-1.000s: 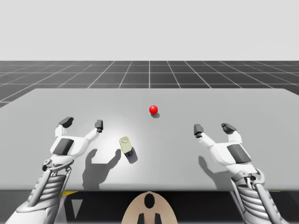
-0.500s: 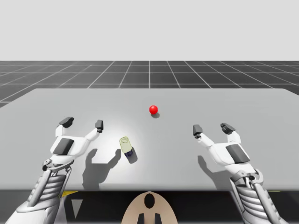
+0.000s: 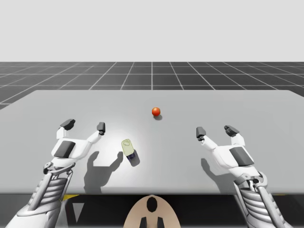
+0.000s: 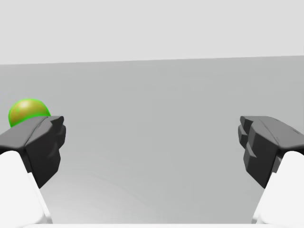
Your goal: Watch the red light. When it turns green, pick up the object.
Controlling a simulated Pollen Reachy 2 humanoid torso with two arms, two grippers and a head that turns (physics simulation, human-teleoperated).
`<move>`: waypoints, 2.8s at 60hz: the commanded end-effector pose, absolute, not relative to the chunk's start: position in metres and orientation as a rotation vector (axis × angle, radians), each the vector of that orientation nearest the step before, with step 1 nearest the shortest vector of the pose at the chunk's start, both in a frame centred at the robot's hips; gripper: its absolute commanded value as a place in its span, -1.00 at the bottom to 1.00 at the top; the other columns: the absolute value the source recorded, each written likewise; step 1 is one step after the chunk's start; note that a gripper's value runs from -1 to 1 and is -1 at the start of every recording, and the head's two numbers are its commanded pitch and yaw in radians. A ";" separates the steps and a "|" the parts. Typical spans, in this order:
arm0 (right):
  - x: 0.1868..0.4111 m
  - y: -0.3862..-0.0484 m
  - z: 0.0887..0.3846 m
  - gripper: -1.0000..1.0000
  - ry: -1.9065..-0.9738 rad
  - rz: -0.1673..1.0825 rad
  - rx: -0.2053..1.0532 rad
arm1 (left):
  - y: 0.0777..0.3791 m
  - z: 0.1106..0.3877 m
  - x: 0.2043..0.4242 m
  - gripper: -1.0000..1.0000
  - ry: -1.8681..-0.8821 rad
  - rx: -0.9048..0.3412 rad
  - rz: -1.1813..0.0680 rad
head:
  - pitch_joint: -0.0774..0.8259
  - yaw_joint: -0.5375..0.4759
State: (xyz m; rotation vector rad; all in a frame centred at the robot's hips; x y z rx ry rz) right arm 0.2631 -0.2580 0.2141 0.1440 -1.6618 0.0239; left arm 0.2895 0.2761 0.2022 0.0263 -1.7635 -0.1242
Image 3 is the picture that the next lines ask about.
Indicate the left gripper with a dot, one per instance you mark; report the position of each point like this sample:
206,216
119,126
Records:
69,149

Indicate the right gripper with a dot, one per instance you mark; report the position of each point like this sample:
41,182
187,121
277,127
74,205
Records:
231,156

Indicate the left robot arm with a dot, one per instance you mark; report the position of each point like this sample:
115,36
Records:
45,190

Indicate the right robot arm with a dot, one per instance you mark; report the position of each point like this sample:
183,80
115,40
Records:
256,199

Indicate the green and blue rectangular can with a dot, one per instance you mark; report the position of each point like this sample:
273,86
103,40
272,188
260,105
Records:
130,152

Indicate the red ball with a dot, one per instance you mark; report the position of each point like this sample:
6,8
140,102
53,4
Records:
156,111

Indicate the tan robot part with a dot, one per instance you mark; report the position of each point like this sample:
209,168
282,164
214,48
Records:
151,212

